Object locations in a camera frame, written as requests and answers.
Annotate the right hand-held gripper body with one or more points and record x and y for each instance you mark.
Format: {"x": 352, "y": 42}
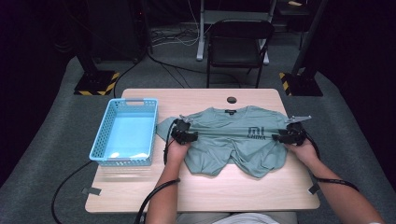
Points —
{"x": 295, "y": 133}

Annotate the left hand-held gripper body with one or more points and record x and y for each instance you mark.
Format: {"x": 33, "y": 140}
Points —
{"x": 180, "y": 132}

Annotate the green t-shirt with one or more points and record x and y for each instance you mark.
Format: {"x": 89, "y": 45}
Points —
{"x": 236, "y": 140}

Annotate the person's left hand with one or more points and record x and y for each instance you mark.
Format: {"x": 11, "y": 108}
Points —
{"x": 177, "y": 154}

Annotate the person's right hand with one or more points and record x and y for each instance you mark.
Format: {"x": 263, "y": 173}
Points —
{"x": 303, "y": 154}

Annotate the blue plastic basket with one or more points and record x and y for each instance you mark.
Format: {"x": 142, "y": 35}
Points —
{"x": 130, "y": 133}

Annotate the black stand with striped base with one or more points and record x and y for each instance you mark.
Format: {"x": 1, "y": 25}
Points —
{"x": 300, "y": 84}
{"x": 96, "y": 82}

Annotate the person's light clothing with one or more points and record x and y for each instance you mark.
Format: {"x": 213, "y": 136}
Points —
{"x": 236, "y": 218}

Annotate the black folding chair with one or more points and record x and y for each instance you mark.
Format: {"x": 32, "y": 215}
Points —
{"x": 236, "y": 49}

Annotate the grey tape piece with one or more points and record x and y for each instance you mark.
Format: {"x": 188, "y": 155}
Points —
{"x": 91, "y": 191}

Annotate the black computer tower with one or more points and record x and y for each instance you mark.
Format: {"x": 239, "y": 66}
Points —
{"x": 115, "y": 31}

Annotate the white desk frame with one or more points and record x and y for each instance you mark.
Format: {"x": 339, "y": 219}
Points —
{"x": 200, "y": 37}

